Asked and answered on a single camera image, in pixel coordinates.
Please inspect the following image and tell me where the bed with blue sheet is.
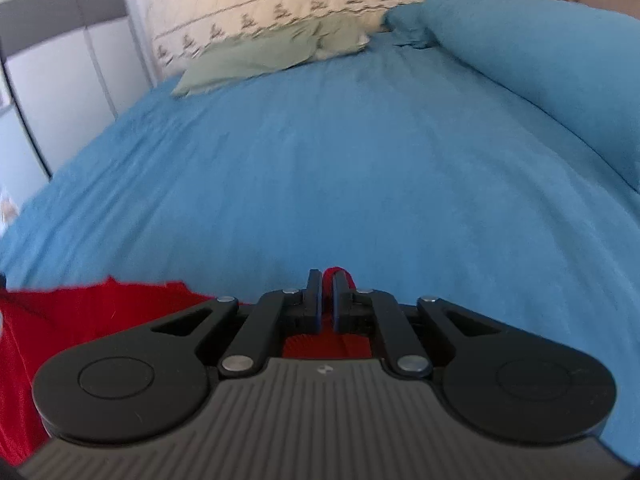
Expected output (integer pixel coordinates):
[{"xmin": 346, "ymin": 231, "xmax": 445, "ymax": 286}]
[{"xmin": 0, "ymin": 32, "xmax": 640, "ymax": 466}]

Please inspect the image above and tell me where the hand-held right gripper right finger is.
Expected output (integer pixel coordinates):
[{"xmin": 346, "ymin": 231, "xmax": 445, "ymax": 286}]
[{"xmin": 332, "ymin": 269, "xmax": 506, "ymax": 378}]

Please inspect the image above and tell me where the green pillow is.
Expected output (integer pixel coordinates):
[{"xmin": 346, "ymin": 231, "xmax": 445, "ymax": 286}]
[{"xmin": 171, "ymin": 12, "xmax": 371, "ymax": 98}]

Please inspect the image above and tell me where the red knit sweater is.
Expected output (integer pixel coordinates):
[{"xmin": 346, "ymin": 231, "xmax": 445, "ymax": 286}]
[{"xmin": 0, "ymin": 266, "xmax": 373, "ymax": 466}]

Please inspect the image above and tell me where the white and grey wardrobe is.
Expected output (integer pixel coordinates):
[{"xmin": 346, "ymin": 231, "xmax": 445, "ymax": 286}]
[{"xmin": 0, "ymin": 0, "xmax": 156, "ymax": 221}]

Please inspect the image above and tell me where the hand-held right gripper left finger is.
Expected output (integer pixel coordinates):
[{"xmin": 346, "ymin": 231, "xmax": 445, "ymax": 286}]
[{"xmin": 150, "ymin": 269, "xmax": 323, "ymax": 377}]

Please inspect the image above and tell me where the cream quilted headboard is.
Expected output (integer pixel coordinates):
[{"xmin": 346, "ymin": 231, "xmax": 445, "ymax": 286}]
[{"xmin": 150, "ymin": 0, "xmax": 533, "ymax": 83}]

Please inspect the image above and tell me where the folded blue duvet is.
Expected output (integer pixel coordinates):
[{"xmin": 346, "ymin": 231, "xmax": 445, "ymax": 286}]
[{"xmin": 382, "ymin": 0, "xmax": 640, "ymax": 188}]

